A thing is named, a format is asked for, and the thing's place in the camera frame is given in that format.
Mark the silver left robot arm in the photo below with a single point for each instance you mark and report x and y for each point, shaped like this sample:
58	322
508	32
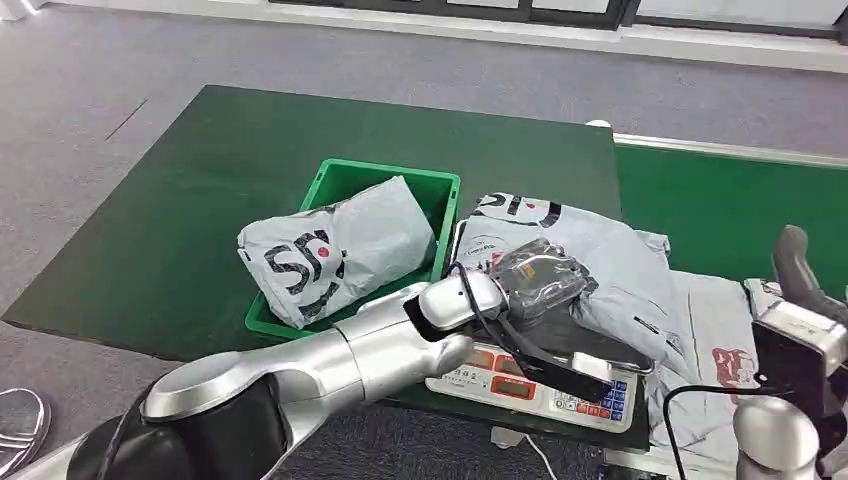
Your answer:
371	351

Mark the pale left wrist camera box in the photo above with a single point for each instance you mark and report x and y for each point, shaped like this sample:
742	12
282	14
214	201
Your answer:
583	384

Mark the large grey printed parcel bag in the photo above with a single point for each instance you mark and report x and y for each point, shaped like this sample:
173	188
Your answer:
616	265

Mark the small grey parcel bag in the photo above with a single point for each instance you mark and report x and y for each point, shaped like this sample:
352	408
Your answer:
762	295

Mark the dark window frame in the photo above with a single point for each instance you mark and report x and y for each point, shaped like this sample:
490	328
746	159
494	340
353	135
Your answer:
576	16

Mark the silver conveyor rail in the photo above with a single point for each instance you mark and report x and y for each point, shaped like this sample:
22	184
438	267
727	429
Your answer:
729	150

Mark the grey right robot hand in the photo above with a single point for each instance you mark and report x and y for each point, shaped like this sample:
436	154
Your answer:
795	265

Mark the white round knob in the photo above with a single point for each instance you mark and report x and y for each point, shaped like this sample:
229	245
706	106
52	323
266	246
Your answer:
598	123

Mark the white bracket under table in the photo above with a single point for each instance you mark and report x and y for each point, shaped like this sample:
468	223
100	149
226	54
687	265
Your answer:
507	437

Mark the white steel platter scale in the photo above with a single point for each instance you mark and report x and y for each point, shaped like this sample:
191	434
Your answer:
523	387

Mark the green plastic crate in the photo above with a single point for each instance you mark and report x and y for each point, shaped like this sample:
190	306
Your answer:
351	182

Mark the green conveyor belt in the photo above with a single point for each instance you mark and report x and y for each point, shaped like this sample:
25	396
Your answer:
715	199

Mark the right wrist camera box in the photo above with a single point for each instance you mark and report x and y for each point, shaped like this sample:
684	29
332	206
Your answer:
795	358

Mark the chrome curved object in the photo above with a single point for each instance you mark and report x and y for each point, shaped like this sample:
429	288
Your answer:
20	424

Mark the grey parcel bag black print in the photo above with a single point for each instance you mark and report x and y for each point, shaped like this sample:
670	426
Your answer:
371	238

